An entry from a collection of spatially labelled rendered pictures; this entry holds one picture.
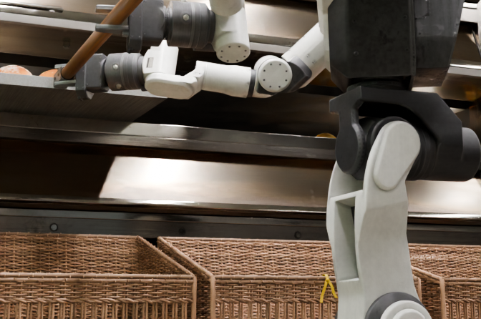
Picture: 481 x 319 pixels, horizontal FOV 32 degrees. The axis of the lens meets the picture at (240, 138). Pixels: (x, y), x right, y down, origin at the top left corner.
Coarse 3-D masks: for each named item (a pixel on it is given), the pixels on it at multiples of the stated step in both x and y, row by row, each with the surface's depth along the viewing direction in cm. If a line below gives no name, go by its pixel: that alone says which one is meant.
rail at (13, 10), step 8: (0, 8) 217; (8, 8) 217; (16, 8) 218; (40, 16) 220; (48, 16) 221; (56, 16) 222; (64, 16) 223; (72, 16) 223; (80, 16) 224; (88, 16) 225; (256, 40) 243; (264, 40) 244; (272, 40) 245; (280, 40) 246; (456, 64) 268; (464, 64) 269; (472, 64) 270
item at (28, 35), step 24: (0, 24) 218; (24, 24) 219; (48, 24) 220; (72, 24) 223; (0, 48) 231; (24, 48) 232; (48, 48) 233; (72, 48) 234; (120, 48) 235; (144, 48) 236; (192, 48) 238; (264, 48) 243; (288, 48) 246; (456, 72) 267; (480, 72) 270; (456, 96) 285; (480, 96) 287
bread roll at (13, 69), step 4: (0, 68) 203; (4, 68) 202; (8, 68) 202; (12, 68) 203; (16, 68) 203; (20, 68) 204; (24, 68) 205; (4, 72) 201; (8, 72) 201; (12, 72) 202; (16, 72) 202; (20, 72) 203; (24, 72) 203; (28, 72) 204
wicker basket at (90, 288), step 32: (0, 256) 215; (32, 256) 218; (64, 256) 221; (96, 256) 225; (128, 256) 228; (160, 256) 209; (0, 288) 171; (32, 288) 173; (64, 288) 176; (96, 288) 178; (128, 288) 181; (160, 288) 184; (192, 288) 187
